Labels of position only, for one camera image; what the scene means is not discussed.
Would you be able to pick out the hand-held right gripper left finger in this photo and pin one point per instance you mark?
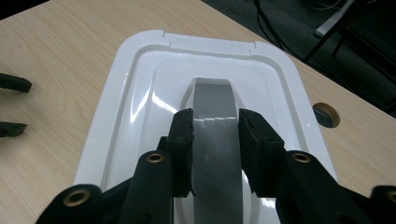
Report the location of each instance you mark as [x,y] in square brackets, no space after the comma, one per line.
[180,149]

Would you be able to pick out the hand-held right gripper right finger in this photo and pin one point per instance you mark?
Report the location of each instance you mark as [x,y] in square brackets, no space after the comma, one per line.
[258,155]

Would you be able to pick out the black folding chair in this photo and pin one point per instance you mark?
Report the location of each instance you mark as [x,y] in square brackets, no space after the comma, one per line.
[322,46]

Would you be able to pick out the white metal desk frame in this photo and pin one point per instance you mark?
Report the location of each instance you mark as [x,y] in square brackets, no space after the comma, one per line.
[334,20]

